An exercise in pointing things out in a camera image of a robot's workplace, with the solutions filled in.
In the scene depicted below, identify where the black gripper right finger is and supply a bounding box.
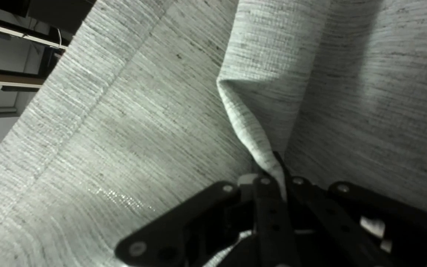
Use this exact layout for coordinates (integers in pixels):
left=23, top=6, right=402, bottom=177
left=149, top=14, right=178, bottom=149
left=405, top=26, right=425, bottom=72
left=275, top=155, right=427, bottom=267

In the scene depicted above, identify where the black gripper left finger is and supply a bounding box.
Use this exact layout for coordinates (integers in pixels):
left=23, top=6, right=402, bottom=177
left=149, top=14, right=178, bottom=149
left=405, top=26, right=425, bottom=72
left=115, top=176, right=299, bottom=267

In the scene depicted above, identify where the grey fabric curtain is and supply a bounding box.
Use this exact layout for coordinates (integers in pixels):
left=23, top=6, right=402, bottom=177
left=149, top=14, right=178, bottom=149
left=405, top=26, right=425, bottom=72
left=0, top=0, right=427, bottom=267

